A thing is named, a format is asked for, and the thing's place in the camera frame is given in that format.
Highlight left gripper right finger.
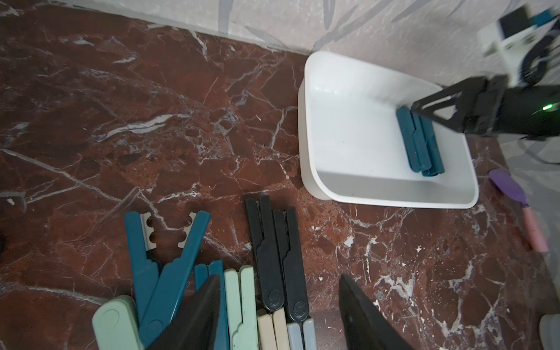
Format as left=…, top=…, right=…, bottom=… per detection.
left=339, top=274, right=413, bottom=350

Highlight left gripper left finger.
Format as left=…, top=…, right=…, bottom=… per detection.
left=147, top=275, right=220, bottom=350

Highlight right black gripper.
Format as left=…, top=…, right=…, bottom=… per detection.
left=411, top=76, right=536, bottom=135

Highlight teal pruning pliers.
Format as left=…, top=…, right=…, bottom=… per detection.
left=419, top=117, right=445, bottom=177
left=396, top=106, right=432, bottom=173
left=124, top=211, right=211, bottom=347
left=193, top=260, right=230, bottom=350

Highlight black pruning pliers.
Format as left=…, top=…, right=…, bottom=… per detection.
left=273, top=207, right=309, bottom=323
left=245, top=195, right=285, bottom=313

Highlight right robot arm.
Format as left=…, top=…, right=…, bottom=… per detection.
left=411, top=75, right=559, bottom=139

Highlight open teal pruning pliers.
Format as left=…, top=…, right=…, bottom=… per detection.
left=124, top=211, right=211, bottom=347

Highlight mint pruning pliers upright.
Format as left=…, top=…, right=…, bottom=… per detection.
left=224, top=265, right=259, bottom=350

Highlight grey-blue pruning pliers right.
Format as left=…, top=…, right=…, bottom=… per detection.
left=287, top=317, right=318, bottom=350

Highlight beige pruning pliers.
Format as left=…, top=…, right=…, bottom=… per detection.
left=257, top=308, right=290, bottom=350

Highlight mint pruning pliers left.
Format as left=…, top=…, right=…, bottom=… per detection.
left=92, top=295, right=145, bottom=350

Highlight white rectangular storage box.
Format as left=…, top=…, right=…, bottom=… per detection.
left=297, top=51, right=479, bottom=209

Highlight purple pink silicone spatula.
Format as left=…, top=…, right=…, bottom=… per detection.
left=489, top=169, right=549, bottom=253

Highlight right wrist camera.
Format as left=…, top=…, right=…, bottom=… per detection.
left=478, top=5, right=559, bottom=87

